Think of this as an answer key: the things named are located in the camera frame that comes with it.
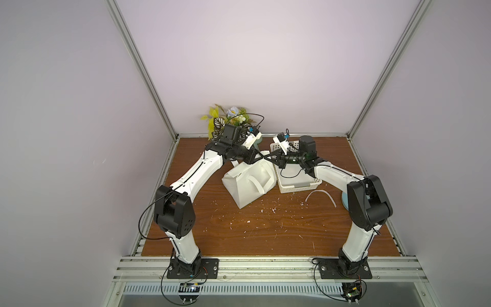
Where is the white insulated delivery bag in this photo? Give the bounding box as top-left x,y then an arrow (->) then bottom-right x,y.
222,159 -> 277,209

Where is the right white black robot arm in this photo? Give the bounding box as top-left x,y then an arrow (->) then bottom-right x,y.
264,133 -> 393,276

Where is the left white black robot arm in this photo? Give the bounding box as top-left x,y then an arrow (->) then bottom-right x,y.
153,124 -> 262,275

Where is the white perforated plastic basket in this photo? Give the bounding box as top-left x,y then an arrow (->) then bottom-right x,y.
270,140 -> 321,193

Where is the artificial potted plant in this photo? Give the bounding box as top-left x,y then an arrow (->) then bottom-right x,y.
200,104 -> 256,140

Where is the white sealing strip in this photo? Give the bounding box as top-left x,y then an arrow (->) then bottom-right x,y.
304,189 -> 338,209

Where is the teal plastic scoop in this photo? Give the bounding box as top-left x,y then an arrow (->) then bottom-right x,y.
341,193 -> 349,211

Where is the right small circuit board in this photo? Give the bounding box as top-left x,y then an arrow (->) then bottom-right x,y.
341,282 -> 363,304

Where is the small circuit board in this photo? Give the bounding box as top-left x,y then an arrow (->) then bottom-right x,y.
178,282 -> 202,306
341,282 -> 363,304

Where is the left small circuit board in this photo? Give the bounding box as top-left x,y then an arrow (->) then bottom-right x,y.
178,282 -> 202,306

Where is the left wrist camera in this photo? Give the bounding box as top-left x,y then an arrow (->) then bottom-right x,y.
242,127 -> 262,150

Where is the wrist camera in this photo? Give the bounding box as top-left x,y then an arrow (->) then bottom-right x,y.
242,127 -> 262,150
273,133 -> 290,155

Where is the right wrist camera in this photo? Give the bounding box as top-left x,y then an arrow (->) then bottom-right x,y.
273,133 -> 290,155

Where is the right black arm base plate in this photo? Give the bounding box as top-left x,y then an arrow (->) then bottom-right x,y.
313,258 -> 373,280

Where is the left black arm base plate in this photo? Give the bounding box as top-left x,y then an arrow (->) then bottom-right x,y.
166,258 -> 219,280

